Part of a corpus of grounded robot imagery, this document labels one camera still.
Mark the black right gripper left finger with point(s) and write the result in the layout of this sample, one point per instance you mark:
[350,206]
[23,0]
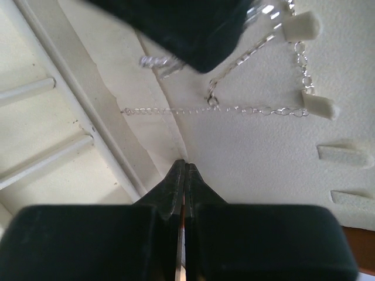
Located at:
[141,241]

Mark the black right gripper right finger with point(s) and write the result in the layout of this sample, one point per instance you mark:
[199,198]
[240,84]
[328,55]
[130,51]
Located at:
[261,241]

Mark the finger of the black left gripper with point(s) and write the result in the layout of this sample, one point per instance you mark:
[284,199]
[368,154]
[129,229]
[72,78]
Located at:
[201,33]

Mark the brown jewelry box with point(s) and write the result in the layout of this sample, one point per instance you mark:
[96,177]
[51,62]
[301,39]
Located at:
[288,118]

